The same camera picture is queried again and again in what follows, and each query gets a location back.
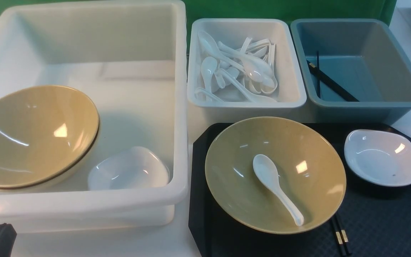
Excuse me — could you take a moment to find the white spoon left middle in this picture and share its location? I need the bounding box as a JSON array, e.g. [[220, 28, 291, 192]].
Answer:
[[201, 56, 218, 93]]

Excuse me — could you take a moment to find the white square side dish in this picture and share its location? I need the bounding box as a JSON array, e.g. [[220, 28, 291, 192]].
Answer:
[[344, 130, 411, 187]]

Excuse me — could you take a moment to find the white spoon top left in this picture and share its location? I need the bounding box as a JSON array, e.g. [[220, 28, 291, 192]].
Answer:
[[198, 30, 245, 72]]

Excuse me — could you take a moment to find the bottom stacked yellow bowl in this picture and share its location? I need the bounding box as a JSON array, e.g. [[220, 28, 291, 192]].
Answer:
[[0, 121, 102, 194]]

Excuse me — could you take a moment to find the black serving tray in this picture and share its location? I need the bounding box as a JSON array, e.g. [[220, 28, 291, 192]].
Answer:
[[188, 123, 411, 257]]

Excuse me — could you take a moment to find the black chopstick in bin upright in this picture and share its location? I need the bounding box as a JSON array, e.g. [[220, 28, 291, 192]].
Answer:
[[315, 50, 321, 98]]

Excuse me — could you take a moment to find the white spoon bin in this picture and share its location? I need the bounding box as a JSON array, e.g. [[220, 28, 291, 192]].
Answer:
[[187, 18, 306, 123]]

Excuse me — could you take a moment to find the white dish in tub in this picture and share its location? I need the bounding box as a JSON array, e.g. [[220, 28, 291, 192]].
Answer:
[[87, 146, 170, 191]]

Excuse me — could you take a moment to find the stacked yellow bowl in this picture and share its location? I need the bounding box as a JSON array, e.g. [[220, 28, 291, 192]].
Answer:
[[0, 85, 101, 188], [0, 121, 102, 194]]

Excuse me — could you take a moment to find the white spoon centre long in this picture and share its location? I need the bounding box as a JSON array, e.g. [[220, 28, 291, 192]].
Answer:
[[218, 42, 274, 82]]

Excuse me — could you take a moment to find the white soup spoon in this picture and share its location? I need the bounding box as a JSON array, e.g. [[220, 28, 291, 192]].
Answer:
[[252, 154, 305, 227]]

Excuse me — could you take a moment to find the yellow noodle bowl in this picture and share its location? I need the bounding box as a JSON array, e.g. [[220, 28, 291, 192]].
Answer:
[[204, 117, 347, 235]]

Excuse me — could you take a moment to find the blue-grey chopstick bin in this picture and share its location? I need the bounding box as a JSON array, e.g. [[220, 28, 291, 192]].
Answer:
[[290, 19, 411, 124]]

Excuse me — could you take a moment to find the large white plastic tub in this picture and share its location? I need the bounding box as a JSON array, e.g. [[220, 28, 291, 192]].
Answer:
[[0, 0, 189, 233]]

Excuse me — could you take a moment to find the top stacked yellow bowl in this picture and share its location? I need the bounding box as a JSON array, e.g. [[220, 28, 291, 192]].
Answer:
[[0, 85, 101, 188]]

